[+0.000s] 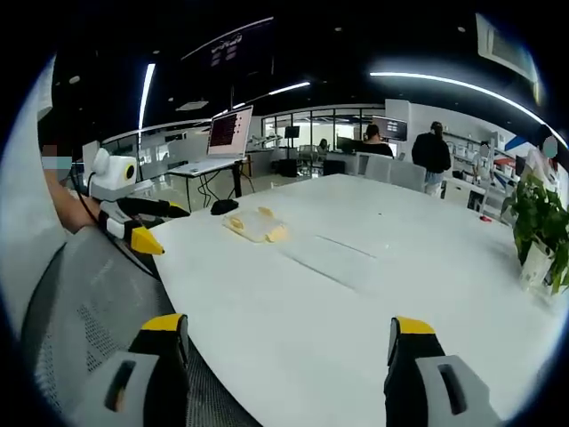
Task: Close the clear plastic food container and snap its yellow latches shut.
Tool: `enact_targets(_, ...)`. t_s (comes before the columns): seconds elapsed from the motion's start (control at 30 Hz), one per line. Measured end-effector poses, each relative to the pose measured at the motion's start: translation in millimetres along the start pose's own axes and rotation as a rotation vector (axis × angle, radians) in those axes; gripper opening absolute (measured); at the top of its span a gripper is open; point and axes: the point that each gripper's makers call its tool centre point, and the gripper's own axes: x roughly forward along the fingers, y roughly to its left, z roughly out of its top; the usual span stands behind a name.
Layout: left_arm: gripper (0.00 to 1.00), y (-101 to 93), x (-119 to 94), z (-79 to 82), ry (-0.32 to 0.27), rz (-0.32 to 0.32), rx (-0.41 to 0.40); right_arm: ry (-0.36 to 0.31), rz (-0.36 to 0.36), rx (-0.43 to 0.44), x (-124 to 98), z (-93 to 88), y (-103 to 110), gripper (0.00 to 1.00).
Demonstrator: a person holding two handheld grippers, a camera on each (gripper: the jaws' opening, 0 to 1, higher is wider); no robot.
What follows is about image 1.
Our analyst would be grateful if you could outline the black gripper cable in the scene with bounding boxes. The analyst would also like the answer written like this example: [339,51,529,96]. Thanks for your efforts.
[72,171,101,226]

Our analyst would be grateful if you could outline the person's white shirt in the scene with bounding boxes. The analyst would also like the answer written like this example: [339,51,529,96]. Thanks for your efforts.
[0,55,68,339]

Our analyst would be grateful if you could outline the short ceiling light strip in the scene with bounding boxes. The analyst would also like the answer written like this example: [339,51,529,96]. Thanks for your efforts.
[268,80,312,97]

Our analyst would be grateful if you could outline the small monitor on stand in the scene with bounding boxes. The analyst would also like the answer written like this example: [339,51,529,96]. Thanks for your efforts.
[284,125,301,159]

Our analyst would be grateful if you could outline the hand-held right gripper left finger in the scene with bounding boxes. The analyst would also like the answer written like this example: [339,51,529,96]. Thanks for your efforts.
[70,313,190,427]

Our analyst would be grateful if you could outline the black pouch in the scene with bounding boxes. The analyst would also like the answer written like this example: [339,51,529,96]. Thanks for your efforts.
[210,199,241,216]

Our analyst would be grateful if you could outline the long ceiling light strip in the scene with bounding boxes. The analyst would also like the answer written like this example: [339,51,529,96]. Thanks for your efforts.
[368,70,569,149]
[137,62,157,131]

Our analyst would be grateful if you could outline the white chair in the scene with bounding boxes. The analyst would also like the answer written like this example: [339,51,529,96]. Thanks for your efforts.
[355,151,393,180]
[389,157,428,193]

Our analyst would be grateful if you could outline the grey mesh office chair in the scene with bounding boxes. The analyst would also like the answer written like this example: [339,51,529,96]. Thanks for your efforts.
[20,224,261,427]

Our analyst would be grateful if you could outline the white cabinet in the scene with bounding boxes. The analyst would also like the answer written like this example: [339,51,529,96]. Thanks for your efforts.
[443,176,486,211]

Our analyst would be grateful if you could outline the wall-mounted dark screen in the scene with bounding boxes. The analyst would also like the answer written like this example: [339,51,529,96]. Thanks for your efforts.
[372,115,409,141]

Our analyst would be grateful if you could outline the yellow plastic buckle part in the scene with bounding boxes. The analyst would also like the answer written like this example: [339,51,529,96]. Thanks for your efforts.
[221,212,258,239]

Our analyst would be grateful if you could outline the green potted plant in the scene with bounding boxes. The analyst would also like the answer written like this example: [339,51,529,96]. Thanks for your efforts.
[501,172,569,295]

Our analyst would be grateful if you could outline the white side table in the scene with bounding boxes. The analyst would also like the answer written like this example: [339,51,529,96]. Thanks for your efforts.
[166,156,251,213]

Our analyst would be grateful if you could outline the open silver laptop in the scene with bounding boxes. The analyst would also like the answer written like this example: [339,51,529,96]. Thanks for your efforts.
[169,104,255,176]

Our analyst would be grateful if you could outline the ceiling air vent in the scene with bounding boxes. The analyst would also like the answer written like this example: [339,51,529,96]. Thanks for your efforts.
[474,12,541,86]

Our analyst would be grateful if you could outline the clear bag yellow items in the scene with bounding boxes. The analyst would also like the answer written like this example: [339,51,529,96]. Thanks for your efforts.
[255,205,293,245]

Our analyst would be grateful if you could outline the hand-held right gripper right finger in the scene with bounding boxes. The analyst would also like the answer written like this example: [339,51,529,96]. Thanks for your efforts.
[384,316,503,427]

